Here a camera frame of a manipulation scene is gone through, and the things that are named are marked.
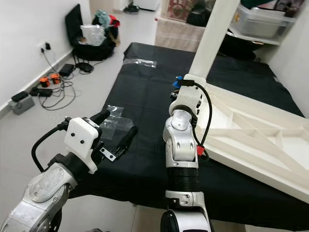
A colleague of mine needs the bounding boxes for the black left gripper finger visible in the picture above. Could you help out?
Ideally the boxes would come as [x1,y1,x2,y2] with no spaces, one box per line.
[115,125,140,157]
[89,110,112,126]

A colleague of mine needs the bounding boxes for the white plastic table leg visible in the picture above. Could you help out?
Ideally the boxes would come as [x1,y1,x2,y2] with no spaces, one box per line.
[187,0,241,81]

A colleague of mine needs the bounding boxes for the clear tape cross patch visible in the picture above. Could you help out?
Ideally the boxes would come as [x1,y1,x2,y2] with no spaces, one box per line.
[99,105,136,139]

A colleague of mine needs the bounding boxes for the black table cloth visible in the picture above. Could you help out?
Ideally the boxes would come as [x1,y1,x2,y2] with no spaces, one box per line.
[68,43,309,232]

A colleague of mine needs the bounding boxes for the flat clear plastic bag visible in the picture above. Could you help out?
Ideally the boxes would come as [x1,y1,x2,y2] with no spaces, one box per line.
[123,58,158,68]

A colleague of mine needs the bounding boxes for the black stand base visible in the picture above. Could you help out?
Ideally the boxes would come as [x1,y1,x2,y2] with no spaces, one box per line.
[75,63,95,73]

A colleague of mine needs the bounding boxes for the black power adapter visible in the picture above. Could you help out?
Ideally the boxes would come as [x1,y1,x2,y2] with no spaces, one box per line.
[59,64,76,77]

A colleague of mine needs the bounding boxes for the beige striped cloth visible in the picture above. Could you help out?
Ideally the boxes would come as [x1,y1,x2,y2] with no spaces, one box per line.
[155,17,206,53]

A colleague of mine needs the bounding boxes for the orange black battery charger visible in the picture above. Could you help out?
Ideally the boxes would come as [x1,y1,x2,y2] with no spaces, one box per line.
[39,75,64,89]

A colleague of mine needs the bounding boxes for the black bag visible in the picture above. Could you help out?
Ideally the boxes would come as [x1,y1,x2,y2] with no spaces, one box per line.
[65,4,122,61]

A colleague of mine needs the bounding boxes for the black power strip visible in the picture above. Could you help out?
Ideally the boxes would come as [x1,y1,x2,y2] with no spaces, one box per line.
[29,87,54,98]

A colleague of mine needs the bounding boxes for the crumpled clear plastic bag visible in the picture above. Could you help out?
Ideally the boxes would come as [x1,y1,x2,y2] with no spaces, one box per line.
[81,24,107,47]

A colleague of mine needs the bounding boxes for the black kitchen appliance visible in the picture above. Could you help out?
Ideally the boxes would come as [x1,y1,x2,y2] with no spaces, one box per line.
[186,0,216,28]

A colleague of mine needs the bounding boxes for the white low appliance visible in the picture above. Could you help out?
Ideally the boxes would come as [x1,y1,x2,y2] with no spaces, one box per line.
[138,0,163,12]

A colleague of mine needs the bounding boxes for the small black pan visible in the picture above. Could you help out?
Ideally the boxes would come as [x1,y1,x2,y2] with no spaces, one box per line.
[123,4,141,15]

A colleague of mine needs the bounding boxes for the red and teal clothes pile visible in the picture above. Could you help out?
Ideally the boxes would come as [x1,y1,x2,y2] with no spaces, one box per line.
[96,10,122,28]

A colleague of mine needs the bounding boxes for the steel tray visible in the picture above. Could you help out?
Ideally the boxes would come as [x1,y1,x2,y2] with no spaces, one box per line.
[234,5,295,40]

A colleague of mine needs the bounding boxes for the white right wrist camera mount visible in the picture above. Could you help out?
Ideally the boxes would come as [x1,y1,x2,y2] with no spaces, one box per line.
[169,73,204,117]

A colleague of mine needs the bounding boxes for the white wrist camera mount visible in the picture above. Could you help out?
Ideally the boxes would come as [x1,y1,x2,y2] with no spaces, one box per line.
[65,117,102,174]
[169,73,204,117]

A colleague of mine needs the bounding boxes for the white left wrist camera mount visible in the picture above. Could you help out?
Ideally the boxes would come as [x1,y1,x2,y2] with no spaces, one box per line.
[65,117,102,174]

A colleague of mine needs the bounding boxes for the black floor cable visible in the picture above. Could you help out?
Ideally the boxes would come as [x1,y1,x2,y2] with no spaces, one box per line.
[36,48,78,111]

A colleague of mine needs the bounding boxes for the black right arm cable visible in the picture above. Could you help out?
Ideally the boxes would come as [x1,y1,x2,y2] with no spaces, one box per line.
[192,80,214,161]

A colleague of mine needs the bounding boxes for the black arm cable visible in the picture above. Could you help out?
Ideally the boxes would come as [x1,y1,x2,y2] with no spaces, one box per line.
[192,80,214,161]
[31,117,71,173]

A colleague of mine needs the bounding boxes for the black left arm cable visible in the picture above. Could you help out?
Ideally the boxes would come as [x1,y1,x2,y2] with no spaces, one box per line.
[31,117,71,173]

